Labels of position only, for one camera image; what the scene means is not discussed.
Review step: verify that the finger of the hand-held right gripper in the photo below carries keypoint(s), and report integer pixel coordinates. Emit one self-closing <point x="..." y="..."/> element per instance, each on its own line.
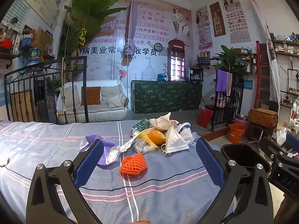
<point x="293" y="141"/>
<point x="268" y="148"/>

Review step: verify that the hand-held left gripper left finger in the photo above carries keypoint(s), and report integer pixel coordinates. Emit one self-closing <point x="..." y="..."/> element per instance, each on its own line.
<point x="90" y="161"/>

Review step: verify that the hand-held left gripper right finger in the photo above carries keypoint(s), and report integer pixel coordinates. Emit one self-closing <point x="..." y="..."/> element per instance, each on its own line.
<point x="209" y="161"/>

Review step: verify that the clear plastic wrapper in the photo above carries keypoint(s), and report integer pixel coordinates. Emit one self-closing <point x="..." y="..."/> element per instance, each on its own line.
<point x="112" y="155"/>

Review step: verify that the purple plastic bag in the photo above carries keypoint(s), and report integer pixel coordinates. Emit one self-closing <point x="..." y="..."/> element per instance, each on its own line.
<point x="108" y="145"/>

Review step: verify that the black plastic wastebasket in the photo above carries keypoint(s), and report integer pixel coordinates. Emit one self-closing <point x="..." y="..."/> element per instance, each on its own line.
<point x="243" y="154"/>

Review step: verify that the white tissue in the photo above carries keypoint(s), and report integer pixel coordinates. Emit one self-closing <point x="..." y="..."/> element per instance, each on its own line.
<point x="192" y="137"/>

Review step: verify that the white face mask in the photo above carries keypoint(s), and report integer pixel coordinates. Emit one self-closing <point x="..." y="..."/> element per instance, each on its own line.
<point x="175" y="141"/>

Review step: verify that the purple paper cup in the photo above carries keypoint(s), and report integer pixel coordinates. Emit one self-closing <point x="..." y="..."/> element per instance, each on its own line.
<point x="184" y="127"/>

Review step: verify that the orange foam fruit net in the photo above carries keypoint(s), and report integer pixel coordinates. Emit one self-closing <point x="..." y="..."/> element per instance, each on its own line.
<point x="133" y="164"/>

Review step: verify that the clear plastic bag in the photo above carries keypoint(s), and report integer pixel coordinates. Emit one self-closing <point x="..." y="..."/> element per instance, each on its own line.
<point x="140" y="145"/>

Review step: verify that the orange peel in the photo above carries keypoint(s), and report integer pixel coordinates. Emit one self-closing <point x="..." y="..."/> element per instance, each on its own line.
<point x="157" y="137"/>

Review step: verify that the green milk carton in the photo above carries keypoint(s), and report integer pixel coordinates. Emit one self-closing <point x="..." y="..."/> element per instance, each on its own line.
<point x="140" y="126"/>

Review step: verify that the white bag with red print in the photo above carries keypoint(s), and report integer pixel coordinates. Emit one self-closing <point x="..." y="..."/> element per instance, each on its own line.
<point x="161" y="122"/>

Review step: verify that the white paper bag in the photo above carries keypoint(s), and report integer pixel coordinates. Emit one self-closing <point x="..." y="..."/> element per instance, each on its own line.
<point x="281" y="136"/>

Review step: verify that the metal swivel stool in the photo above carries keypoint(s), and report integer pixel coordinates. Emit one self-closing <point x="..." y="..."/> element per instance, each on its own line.
<point x="255" y="133"/>

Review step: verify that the patterned brown case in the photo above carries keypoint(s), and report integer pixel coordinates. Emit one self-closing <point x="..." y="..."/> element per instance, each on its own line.
<point x="262" y="117"/>

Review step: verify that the orange bucket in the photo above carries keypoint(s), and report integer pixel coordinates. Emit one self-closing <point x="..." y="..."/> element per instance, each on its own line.
<point x="236" y="134"/>

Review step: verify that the pink basin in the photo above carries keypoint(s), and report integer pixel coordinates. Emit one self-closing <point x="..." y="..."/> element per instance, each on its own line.
<point x="241" y="121"/>

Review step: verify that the white wicker swing sofa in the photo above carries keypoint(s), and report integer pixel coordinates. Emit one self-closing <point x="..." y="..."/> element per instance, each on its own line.
<point x="105" y="116"/>

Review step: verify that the black iron railing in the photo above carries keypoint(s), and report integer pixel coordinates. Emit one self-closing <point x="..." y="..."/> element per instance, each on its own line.
<point x="224" y="114"/>

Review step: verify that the orange cushion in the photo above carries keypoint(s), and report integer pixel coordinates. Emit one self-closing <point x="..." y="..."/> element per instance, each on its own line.
<point x="91" y="95"/>

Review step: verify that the cream cushion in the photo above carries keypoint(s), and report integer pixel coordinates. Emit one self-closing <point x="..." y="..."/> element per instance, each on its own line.
<point x="113" y="96"/>

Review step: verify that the grey beige cushion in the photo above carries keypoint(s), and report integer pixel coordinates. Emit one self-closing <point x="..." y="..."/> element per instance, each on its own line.
<point x="70" y="95"/>

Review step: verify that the red ladder shelf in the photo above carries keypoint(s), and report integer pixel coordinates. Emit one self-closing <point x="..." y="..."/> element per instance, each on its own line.
<point x="258" y="74"/>

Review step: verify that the pink towel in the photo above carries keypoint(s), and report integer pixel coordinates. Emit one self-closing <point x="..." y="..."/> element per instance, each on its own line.
<point x="229" y="84"/>

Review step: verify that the green floral counter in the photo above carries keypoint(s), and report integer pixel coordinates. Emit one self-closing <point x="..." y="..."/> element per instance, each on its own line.
<point x="163" y="95"/>

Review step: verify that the white hanging banner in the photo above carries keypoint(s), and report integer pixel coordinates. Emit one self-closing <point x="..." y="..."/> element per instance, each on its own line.
<point x="272" y="63"/>

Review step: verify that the purple towel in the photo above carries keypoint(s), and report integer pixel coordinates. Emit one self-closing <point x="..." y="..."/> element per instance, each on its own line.
<point x="221" y="80"/>

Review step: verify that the small white paper wad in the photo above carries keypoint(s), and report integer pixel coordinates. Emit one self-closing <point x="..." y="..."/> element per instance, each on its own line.
<point x="3" y="161"/>

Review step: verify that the black display box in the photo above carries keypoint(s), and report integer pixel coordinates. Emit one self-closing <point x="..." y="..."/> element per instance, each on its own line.
<point x="195" y="74"/>

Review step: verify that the blue bag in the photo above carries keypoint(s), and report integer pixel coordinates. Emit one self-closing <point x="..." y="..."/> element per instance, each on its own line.
<point x="161" y="77"/>

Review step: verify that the potted green plant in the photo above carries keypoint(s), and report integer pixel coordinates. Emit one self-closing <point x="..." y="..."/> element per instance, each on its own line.
<point x="227" y="58"/>

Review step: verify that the green white bucket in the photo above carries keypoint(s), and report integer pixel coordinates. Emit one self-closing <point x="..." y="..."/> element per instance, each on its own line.
<point x="34" y="56"/>

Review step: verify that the red telephone booth cabinet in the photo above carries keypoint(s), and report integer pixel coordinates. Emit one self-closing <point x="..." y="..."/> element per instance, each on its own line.
<point x="175" y="45"/>

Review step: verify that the yellow banana bunch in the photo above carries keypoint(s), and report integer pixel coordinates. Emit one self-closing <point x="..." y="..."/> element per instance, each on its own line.
<point x="82" y="36"/>

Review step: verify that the brown cardboard box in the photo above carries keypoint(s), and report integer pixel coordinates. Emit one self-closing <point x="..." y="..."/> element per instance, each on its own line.
<point x="42" y="38"/>

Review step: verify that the purple folded umbrella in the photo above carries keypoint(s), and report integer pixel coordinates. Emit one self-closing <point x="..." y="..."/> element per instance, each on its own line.
<point x="133" y="21"/>

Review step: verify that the banana plant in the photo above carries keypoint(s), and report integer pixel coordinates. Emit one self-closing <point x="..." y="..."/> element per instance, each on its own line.
<point x="88" y="7"/>

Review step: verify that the blue white notice board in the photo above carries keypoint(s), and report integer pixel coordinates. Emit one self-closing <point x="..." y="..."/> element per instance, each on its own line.
<point x="42" y="2"/>

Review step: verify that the black iron bed frame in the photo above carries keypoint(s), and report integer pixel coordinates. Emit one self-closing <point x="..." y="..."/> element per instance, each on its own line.
<point x="86" y="93"/>

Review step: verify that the wall shelf with products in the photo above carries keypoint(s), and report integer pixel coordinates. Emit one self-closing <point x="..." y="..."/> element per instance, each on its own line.
<point x="286" y="49"/>

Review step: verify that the wall shelf with bottles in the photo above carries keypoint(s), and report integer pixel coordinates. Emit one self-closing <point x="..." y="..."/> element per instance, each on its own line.
<point x="205" y="59"/>

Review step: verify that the pink woman wall poster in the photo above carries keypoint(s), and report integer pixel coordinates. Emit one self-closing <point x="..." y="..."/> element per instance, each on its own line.
<point x="203" y="28"/>

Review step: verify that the eyebrow chart wall poster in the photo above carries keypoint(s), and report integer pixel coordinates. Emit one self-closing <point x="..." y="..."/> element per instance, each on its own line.
<point x="236" y="18"/>

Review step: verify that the brown tower wall poster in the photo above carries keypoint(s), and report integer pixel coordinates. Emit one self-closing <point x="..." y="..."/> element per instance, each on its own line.
<point x="217" y="18"/>

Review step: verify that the large wall poster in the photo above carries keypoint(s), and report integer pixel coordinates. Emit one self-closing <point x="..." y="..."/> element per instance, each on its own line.
<point x="151" y="23"/>

